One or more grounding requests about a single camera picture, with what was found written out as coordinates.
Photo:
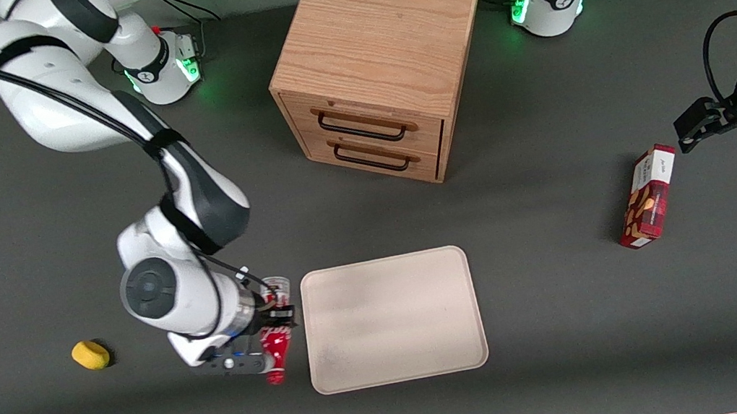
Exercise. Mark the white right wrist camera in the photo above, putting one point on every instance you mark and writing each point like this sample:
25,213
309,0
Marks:
231,366

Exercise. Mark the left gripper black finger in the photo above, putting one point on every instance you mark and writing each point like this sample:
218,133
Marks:
698,117
708,135

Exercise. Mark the wooden drawer front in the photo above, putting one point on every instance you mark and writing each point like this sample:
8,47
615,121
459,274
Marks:
431,162
430,132

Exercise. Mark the oak wooden drawer cabinet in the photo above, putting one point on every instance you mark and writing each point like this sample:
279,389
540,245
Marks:
377,23

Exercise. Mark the red coke bottle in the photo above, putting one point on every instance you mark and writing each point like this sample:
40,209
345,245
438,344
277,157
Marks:
278,352

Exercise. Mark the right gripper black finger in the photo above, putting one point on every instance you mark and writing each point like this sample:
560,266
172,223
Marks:
286,314

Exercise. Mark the beige rectangular tray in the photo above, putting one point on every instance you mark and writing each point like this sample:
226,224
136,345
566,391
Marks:
393,320

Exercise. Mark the red plaid cookie box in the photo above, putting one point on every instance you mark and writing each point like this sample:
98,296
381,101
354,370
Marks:
649,201

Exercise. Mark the yellow sponge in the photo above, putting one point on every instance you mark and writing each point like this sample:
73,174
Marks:
90,355

